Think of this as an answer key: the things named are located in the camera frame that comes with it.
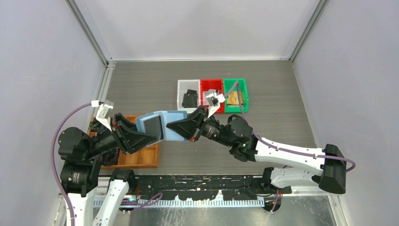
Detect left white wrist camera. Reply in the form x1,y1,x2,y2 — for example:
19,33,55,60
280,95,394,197
91,100,114,131

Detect black card stack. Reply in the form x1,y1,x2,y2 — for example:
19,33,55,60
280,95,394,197
182,89,198,108

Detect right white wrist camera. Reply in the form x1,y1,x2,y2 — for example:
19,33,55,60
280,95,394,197
204,89,225,118

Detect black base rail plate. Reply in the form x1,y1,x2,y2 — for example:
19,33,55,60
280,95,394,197
128,175,276,201

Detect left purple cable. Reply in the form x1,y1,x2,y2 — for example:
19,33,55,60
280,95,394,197
50,100,163,226

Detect red plastic bin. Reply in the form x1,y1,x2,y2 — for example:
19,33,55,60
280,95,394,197
200,79,224,113

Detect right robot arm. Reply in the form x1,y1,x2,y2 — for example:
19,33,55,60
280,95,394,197
166,106,347,194

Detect black coiled bands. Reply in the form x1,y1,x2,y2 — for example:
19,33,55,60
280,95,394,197
100,149,120,167

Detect orange wooden divider tray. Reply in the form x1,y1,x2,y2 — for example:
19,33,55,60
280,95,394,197
88,131,160,170

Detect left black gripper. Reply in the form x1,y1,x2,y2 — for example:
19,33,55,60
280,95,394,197
85,111,157,157

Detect green plastic bin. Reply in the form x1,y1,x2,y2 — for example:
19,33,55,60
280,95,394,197
222,78,249,113

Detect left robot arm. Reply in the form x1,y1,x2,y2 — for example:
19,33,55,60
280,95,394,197
58,113,157,226

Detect gold cards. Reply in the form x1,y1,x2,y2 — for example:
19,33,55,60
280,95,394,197
226,91,244,107

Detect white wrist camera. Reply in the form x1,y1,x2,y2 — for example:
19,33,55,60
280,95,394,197
204,89,225,118
91,100,114,131

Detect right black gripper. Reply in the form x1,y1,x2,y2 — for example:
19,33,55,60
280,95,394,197
167,105,235,147

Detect white plastic bin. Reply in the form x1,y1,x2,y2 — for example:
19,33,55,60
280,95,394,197
176,80,201,113

